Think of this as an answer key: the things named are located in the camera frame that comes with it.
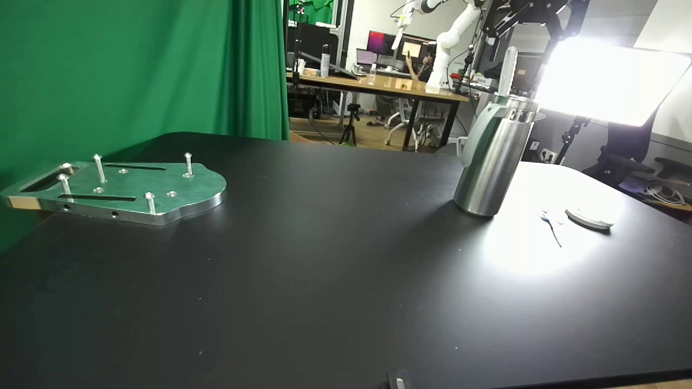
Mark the green backdrop cloth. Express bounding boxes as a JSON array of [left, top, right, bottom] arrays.
[[288, 0, 338, 28]]

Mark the monitor with pink screen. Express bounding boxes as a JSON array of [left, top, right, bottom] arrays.
[[366, 28, 399, 57]]

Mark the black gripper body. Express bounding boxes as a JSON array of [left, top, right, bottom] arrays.
[[489, 0, 588, 39]]

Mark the steel bottle with handle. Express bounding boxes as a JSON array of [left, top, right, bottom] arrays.
[[452, 95, 539, 221]]

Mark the bright softbox light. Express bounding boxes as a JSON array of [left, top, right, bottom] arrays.
[[533, 35, 692, 130]]

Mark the black office chair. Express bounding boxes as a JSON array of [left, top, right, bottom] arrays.
[[582, 121, 692, 215]]

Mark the green curtain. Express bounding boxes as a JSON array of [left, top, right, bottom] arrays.
[[0, 0, 293, 256]]

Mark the wooden desk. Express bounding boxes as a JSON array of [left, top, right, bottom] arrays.
[[288, 67, 472, 154]]

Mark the black monitor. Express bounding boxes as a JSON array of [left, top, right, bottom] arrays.
[[286, 22, 342, 72]]

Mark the small black tripod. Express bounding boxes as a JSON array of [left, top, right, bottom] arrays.
[[338, 101, 363, 147]]

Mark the white round lid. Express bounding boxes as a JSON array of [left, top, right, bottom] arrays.
[[562, 205, 614, 236]]

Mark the metal mounting plate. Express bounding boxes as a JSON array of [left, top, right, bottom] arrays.
[[0, 159, 229, 227]]

